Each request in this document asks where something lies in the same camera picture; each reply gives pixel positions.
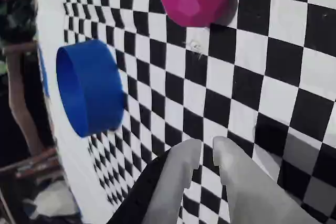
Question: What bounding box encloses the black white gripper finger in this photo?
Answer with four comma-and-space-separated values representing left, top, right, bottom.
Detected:
104, 138, 203, 224

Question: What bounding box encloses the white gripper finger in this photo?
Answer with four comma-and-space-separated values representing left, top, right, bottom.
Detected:
212, 135, 324, 224

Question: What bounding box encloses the blue round box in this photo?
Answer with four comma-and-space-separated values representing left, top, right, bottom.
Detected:
56, 39, 125, 138

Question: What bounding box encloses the black white checkered mat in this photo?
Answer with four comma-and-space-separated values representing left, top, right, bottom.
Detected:
59, 0, 336, 224

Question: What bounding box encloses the wooden chair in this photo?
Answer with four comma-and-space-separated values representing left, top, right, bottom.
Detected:
0, 42, 64, 184

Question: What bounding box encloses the blue tape strip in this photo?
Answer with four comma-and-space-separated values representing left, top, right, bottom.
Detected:
37, 44, 51, 98

